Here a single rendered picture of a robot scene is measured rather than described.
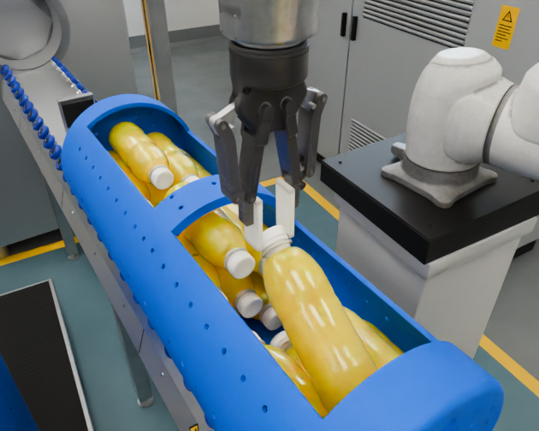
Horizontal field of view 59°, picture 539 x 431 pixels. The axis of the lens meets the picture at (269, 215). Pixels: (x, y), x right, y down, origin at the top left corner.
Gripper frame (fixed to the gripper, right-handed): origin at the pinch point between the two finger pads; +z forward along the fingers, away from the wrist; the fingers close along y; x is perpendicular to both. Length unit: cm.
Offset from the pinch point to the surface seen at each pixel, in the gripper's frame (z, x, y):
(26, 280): 129, -170, 30
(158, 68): 22, -117, -32
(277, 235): 1.8, 1.8, 0.0
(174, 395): 41.3, -12.4, 11.8
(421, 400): 5.7, 24.5, -0.1
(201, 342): 12.6, 2.4, 11.3
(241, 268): 13.0, -6.6, 0.4
